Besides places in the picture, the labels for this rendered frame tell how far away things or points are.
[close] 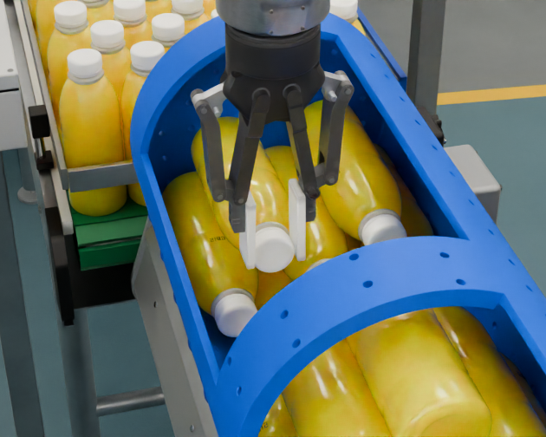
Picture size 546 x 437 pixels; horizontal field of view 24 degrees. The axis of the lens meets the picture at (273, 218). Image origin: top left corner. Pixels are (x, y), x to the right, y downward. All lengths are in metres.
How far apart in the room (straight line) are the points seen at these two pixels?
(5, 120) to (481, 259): 0.69
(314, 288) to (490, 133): 2.51
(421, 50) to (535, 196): 1.36
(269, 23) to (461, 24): 3.01
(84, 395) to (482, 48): 2.08
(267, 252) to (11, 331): 0.71
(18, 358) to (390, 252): 0.95
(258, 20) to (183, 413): 0.51
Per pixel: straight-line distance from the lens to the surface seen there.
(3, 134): 1.48
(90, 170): 1.49
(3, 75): 1.45
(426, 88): 1.91
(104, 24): 1.53
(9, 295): 1.72
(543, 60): 3.79
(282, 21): 0.95
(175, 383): 1.35
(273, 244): 1.11
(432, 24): 1.86
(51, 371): 2.67
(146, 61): 1.45
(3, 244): 1.67
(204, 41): 1.23
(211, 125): 1.01
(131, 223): 1.53
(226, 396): 0.96
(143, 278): 1.49
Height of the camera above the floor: 1.80
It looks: 36 degrees down
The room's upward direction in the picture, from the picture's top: straight up
